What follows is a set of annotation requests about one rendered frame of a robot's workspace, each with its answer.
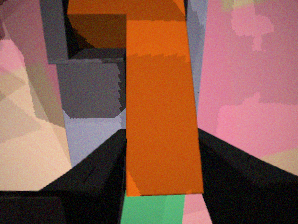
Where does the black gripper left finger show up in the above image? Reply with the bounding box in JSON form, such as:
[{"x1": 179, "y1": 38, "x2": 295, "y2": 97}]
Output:
[{"x1": 0, "y1": 129, "x2": 127, "y2": 224}]

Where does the orange l-shaped part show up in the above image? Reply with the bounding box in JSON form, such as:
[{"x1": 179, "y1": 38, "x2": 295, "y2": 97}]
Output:
[{"x1": 67, "y1": 0, "x2": 204, "y2": 197}]

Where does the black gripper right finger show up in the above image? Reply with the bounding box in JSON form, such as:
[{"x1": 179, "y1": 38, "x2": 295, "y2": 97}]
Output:
[{"x1": 198, "y1": 128, "x2": 298, "y2": 224}]

